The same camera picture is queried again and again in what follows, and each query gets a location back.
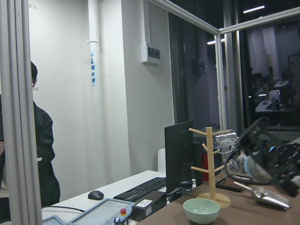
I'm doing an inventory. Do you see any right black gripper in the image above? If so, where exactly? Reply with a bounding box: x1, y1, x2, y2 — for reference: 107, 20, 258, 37
237, 117, 300, 197

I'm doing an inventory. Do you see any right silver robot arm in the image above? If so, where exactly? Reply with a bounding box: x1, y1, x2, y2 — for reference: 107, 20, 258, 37
237, 117, 300, 197

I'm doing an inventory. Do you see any metal ice scoop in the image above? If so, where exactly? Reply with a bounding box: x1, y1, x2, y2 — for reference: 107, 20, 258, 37
233, 181, 291, 210

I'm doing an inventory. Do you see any clear glass mug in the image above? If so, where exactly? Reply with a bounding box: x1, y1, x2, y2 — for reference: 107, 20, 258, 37
213, 129, 238, 154

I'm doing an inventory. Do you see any wooden mug tree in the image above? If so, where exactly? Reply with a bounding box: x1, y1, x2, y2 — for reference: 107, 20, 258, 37
188, 127, 231, 208

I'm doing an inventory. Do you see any light green bowl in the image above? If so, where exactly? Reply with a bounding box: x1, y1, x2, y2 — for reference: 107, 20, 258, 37
182, 198, 220, 225

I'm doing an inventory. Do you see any black computer monitor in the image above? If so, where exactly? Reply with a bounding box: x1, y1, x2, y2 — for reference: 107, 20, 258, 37
165, 120, 194, 194

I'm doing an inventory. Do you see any black keyboard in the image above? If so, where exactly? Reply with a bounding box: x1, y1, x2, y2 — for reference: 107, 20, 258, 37
113, 177, 166, 202

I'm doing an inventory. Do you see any black power adapter box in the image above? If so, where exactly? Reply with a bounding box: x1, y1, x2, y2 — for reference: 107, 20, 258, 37
131, 190, 166, 222

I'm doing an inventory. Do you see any blue teach pendant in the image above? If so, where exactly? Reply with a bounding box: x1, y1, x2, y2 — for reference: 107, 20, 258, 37
42, 215, 66, 225
67, 198, 135, 225

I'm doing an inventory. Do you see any black computer mouse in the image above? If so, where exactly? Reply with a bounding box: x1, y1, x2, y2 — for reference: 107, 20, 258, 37
88, 190, 104, 201

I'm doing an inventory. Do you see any person in black jacket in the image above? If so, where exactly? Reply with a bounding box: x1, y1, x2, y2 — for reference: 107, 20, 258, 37
0, 61, 61, 208

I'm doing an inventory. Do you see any wall electrical box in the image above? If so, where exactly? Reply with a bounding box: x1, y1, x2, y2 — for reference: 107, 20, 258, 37
141, 42, 161, 65

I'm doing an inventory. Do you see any aluminium frame post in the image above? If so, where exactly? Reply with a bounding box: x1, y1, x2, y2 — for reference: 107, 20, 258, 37
0, 0, 42, 225

